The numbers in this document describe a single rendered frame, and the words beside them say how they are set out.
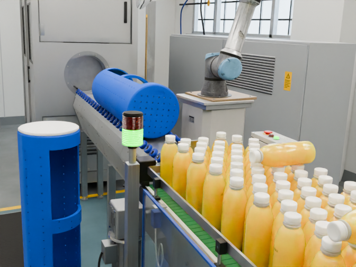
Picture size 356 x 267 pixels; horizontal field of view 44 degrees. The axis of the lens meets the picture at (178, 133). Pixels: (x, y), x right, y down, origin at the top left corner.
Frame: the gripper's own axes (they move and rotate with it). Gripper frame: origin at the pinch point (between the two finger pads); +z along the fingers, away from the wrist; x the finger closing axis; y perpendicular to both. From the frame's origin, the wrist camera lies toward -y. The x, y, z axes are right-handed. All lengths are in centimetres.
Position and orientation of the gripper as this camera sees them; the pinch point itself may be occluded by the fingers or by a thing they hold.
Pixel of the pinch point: (140, 6)
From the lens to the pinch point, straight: 209.4
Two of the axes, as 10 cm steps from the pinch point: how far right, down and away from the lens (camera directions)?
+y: -3.3, -2.4, 9.1
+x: -8.5, -3.4, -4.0
